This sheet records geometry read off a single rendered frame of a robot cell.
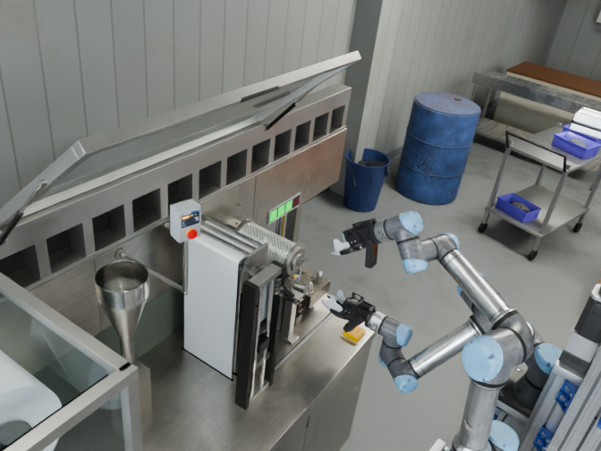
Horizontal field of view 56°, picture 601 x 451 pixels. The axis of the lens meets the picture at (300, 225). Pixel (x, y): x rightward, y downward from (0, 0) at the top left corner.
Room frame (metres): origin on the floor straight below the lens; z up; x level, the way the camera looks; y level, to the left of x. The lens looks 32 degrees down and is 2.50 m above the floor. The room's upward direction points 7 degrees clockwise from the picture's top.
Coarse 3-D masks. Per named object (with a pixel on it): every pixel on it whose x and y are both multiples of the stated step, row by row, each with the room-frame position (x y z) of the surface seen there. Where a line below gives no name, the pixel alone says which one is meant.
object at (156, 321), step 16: (160, 304) 1.60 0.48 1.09; (176, 304) 1.67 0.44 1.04; (144, 320) 1.53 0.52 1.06; (160, 320) 1.60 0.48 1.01; (176, 320) 1.67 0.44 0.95; (96, 336) 1.35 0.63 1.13; (112, 336) 1.41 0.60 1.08; (144, 336) 1.53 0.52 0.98; (160, 336) 1.59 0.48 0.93; (144, 352) 1.52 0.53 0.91
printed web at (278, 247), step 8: (248, 224) 1.88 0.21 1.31; (240, 232) 1.84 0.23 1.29; (248, 232) 1.83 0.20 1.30; (256, 232) 1.83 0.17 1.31; (264, 232) 1.83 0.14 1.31; (272, 232) 1.85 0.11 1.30; (256, 240) 1.80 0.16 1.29; (264, 240) 1.79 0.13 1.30; (272, 240) 1.79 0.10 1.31; (280, 240) 1.79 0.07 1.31; (288, 240) 1.81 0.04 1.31; (272, 248) 1.76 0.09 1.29; (280, 248) 1.75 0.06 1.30; (288, 248) 1.75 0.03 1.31; (272, 256) 1.74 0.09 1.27; (280, 256) 1.73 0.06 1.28; (240, 272) 1.49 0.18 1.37; (240, 280) 1.48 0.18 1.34; (240, 288) 1.48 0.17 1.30; (240, 296) 1.49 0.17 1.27; (232, 368) 1.49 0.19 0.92
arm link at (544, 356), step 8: (536, 344) 1.71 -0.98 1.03; (544, 344) 1.69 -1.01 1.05; (536, 352) 1.66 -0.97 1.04; (544, 352) 1.65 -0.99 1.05; (552, 352) 1.66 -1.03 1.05; (560, 352) 1.67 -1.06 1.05; (528, 360) 1.67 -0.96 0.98; (536, 360) 1.63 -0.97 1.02; (544, 360) 1.62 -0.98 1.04; (552, 360) 1.62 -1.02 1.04; (528, 368) 1.66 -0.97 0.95; (536, 368) 1.62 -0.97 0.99; (544, 368) 1.60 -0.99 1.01; (552, 368) 1.59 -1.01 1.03; (528, 376) 1.64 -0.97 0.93; (536, 376) 1.61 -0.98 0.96; (544, 376) 1.59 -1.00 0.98; (536, 384) 1.60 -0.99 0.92; (544, 384) 1.59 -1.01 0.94
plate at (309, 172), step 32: (288, 160) 2.26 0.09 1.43; (320, 160) 2.50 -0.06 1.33; (224, 192) 1.89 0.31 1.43; (256, 192) 2.07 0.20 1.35; (288, 192) 2.28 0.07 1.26; (160, 224) 1.61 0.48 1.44; (224, 224) 1.90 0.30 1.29; (256, 224) 2.08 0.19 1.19; (96, 256) 1.38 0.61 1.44; (160, 256) 1.60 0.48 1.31; (64, 288) 1.27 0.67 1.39; (160, 288) 1.60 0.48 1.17; (96, 320) 1.35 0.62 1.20
